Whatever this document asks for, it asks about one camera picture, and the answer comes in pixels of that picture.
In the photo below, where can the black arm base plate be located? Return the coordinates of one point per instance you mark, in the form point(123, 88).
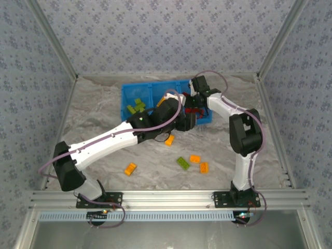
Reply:
point(116, 199)
point(220, 199)

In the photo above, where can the green lego brick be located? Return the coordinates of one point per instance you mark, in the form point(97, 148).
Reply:
point(137, 101)
point(131, 109)
point(140, 107)
point(183, 163)

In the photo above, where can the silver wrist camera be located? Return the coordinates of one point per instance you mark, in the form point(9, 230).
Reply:
point(191, 86)
point(182, 99)

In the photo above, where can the long red lego brick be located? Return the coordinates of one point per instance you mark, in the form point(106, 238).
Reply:
point(185, 94)

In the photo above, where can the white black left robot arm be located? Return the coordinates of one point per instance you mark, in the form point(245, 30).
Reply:
point(103, 145)

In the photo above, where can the yellow lego brick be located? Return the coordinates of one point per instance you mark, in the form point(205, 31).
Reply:
point(169, 140)

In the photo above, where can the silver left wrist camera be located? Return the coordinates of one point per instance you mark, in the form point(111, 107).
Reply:
point(182, 99)

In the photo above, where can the orange lego window frame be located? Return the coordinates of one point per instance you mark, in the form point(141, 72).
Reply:
point(161, 101)

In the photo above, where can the orange lego brick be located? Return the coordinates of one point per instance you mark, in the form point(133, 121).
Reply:
point(204, 167)
point(195, 158)
point(130, 169)

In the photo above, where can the small circuit board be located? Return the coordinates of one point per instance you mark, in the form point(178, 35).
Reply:
point(97, 217)
point(242, 218)

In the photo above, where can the grey metal shelf panel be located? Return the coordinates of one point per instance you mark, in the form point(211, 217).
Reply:
point(168, 236)

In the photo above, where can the wide aluminium frame beam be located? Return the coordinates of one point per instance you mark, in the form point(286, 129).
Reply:
point(168, 198)

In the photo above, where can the aluminium frame rail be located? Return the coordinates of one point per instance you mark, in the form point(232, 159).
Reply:
point(59, 129)
point(276, 129)

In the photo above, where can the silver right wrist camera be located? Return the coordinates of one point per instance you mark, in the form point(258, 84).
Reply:
point(191, 86)

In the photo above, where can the aluminium frame bar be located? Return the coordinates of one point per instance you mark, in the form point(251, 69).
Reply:
point(24, 230)
point(308, 230)

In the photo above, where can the aluminium frame post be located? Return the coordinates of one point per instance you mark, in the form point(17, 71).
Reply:
point(282, 39)
point(52, 39)

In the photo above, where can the red lego window frame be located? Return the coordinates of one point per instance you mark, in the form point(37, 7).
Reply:
point(192, 111)

